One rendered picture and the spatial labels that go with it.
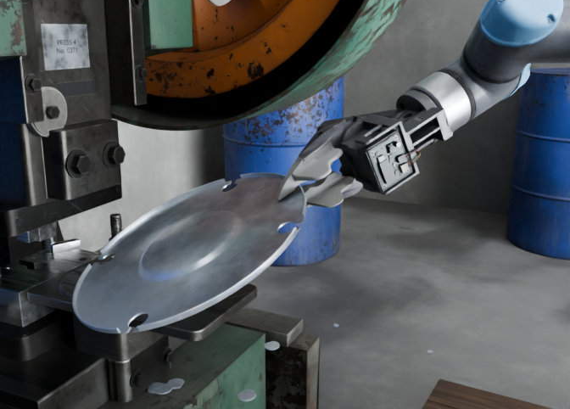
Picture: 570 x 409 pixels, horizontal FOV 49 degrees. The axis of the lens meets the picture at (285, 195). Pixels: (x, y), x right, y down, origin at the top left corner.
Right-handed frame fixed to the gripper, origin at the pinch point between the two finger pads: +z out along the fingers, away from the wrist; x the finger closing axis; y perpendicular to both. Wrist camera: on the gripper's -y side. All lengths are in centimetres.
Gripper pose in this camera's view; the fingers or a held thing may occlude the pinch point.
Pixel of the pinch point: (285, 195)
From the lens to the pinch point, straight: 74.6
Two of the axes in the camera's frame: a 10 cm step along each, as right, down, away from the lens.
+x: 3.8, 8.3, 4.1
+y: 4.5, 2.3, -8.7
